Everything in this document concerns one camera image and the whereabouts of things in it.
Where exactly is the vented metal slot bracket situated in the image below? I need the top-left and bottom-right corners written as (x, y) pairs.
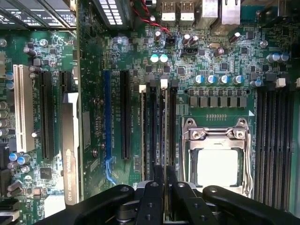
top-left (93, 0), bottom-right (129, 29)

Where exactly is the white PCI expansion slot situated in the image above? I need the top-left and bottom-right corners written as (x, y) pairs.
top-left (13, 64), bottom-right (36, 153)

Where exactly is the long black expansion slot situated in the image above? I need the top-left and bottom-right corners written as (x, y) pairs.
top-left (120, 69), bottom-right (131, 160)
top-left (38, 70), bottom-right (55, 160)

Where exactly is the blue expansion slot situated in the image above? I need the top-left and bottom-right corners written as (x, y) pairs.
top-left (104, 69), bottom-right (118, 186)

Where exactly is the metal USB port block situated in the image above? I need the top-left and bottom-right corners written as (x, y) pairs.
top-left (180, 0), bottom-right (195, 27)
top-left (161, 0), bottom-right (177, 27)

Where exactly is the metal locking lever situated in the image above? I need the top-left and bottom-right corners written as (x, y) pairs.
top-left (242, 131), bottom-right (254, 197)
top-left (180, 117), bottom-right (189, 186)

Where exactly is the metal CPU socket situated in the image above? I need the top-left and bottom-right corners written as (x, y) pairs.
top-left (181, 117), bottom-right (254, 197)

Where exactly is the black four-pin header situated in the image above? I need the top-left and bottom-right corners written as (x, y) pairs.
top-left (181, 46), bottom-right (198, 56)

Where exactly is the red and black wire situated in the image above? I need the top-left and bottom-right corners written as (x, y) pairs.
top-left (130, 0), bottom-right (175, 38)

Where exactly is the Nvidia Quadro graphics card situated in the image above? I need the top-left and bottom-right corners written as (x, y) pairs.
top-left (61, 0), bottom-right (105, 211)

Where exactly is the black labelled drive unit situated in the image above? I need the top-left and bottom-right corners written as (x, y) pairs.
top-left (0, 0), bottom-right (77, 30)

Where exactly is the metal ethernet port block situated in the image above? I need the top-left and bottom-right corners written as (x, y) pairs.
top-left (221, 0), bottom-right (241, 25)

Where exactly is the black square chip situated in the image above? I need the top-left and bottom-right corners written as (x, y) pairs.
top-left (39, 167), bottom-right (52, 180)

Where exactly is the white plastic board connector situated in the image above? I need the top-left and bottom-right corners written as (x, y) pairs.
top-left (44, 195), bottom-right (67, 218)

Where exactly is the silver CPU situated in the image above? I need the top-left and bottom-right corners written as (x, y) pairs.
top-left (197, 149), bottom-right (239, 187)

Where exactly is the green PC motherboard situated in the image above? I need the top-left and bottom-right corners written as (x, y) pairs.
top-left (0, 0), bottom-right (300, 225)

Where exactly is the RAM memory stick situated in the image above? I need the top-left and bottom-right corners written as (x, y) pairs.
top-left (159, 78), bottom-right (170, 167)

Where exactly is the short black expansion slot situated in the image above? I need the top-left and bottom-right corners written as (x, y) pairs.
top-left (59, 70), bottom-right (73, 94)

